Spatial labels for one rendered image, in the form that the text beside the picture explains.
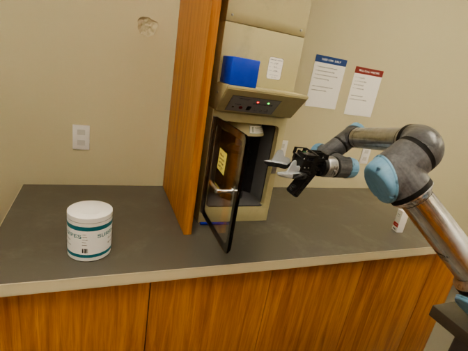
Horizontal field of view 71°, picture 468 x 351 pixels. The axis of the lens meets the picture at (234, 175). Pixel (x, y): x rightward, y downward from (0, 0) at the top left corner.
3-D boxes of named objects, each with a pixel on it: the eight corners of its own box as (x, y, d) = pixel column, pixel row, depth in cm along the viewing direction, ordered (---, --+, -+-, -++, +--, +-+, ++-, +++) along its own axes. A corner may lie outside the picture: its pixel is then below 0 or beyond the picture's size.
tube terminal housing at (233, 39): (184, 198, 156) (204, 24, 132) (245, 197, 169) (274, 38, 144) (197, 222, 135) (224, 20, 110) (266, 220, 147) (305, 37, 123)
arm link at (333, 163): (320, 171, 119) (335, 182, 112) (310, 170, 117) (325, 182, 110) (327, 152, 116) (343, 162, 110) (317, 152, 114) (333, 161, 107)
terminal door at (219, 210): (203, 213, 132) (216, 115, 120) (228, 255, 106) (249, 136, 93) (201, 213, 132) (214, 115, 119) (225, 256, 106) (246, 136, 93)
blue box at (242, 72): (219, 81, 116) (223, 55, 114) (244, 85, 120) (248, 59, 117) (228, 84, 108) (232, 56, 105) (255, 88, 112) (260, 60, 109)
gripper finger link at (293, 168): (281, 159, 98) (298, 156, 105) (275, 176, 100) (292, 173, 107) (289, 163, 96) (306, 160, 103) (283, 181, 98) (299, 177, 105)
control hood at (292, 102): (212, 108, 120) (216, 81, 117) (288, 117, 132) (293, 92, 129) (223, 115, 110) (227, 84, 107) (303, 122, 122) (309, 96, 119)
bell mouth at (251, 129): (217, 125, 143) (219, 112, 141) (253, 128, 150) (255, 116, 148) (231, 134, 127) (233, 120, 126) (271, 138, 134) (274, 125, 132)
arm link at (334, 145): (332, 147, 132) (351, 158, 124) (310, 164, 131) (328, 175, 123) (326, 132, 128) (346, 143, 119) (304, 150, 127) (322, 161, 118)
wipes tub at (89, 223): (68, 240, 108) (68, 199, 104) (110, 238, 114) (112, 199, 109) (65, 263, 97) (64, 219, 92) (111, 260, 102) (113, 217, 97)
